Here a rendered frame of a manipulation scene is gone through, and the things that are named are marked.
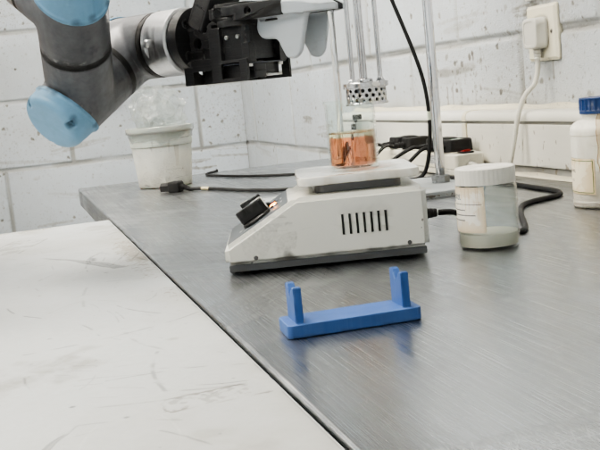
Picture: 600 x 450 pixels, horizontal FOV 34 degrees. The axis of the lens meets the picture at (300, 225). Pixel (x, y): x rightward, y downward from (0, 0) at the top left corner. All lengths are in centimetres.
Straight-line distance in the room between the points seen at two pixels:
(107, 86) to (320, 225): 30
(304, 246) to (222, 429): 44
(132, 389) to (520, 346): 24
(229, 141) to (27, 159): 70
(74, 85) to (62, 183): 234
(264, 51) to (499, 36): 75
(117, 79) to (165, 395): 58
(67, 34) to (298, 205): 29
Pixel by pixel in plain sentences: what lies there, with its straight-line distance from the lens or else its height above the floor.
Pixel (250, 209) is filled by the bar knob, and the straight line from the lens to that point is 96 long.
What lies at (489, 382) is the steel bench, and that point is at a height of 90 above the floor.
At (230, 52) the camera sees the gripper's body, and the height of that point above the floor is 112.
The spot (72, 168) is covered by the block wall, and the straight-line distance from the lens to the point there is 339.
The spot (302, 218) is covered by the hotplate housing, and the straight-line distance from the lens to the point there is 93.
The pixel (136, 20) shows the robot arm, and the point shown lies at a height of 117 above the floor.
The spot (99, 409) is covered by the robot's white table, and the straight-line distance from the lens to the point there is 59.
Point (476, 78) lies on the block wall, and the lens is 179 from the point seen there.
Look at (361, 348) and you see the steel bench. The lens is 65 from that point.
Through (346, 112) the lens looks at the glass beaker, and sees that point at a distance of 95.
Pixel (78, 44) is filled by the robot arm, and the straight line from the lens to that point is 103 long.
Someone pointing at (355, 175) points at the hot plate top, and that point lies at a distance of 94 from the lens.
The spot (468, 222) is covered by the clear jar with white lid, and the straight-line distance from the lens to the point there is 96.
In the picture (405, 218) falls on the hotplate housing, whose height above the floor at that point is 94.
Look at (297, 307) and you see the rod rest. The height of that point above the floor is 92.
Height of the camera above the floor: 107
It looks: 8 degrees down
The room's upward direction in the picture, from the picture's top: 6 degrees counter-clockwise
